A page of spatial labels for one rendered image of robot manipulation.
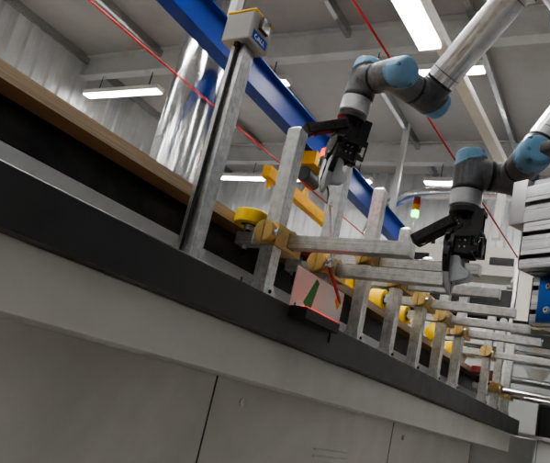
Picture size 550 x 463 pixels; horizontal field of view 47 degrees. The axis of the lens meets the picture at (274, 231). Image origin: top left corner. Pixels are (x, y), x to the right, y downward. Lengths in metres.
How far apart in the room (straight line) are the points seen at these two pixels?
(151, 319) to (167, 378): 0.38
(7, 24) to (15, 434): 8.91
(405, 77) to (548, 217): 0.50
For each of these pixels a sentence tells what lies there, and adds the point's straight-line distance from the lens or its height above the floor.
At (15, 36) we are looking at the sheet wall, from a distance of 9.92.
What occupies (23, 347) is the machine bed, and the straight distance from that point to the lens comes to 1.21.
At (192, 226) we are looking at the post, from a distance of 1.17.
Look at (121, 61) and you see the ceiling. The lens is 10.18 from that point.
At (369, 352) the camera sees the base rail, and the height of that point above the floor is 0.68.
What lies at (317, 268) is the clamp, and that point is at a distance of 1.57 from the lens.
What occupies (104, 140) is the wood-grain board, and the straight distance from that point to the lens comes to 1.22.
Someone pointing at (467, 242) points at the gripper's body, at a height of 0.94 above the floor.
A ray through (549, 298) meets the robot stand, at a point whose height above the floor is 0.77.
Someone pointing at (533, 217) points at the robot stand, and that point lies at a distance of 1.25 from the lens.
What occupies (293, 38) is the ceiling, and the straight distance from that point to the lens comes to 8.45.
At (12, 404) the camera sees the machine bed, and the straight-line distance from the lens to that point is 1.23.
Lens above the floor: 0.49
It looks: 15 degrees up
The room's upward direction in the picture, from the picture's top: 13 degrees clockwise
